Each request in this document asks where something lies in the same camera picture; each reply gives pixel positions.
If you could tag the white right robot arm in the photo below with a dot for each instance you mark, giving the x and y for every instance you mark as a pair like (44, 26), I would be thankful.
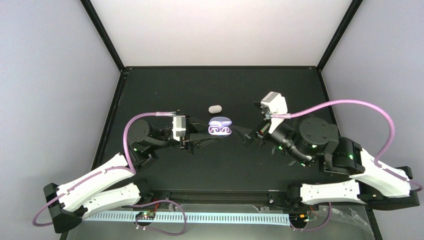
(310, 140)

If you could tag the purple earbud charging case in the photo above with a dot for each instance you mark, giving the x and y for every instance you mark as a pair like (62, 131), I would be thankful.
(220, 121)

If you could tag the white slotted cable duct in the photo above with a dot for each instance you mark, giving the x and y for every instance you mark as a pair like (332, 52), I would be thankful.
(279, 219)

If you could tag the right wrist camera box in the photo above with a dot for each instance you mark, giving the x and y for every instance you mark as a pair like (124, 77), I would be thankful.
(273, 104)

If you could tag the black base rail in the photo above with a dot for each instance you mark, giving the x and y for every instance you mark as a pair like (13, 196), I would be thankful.
(274, 199)

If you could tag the white earbud charging case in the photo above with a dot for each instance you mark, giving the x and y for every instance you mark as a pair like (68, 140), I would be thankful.
(215, 109)

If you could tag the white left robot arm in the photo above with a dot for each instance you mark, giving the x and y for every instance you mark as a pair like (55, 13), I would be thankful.
(115, 183)

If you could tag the black enclosure frame post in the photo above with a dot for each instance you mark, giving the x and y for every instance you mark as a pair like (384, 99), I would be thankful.
(102, 32)

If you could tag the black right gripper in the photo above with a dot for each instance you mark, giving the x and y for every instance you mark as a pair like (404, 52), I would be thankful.
(258, 133)

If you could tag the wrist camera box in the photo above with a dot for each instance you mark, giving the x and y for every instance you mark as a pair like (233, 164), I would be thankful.
(273, 104)
(179, 127)

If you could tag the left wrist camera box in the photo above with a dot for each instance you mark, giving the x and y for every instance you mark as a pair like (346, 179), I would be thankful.
(179, 127)

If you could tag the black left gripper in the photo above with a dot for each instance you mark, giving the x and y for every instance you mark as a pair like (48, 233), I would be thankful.
(185, 142)

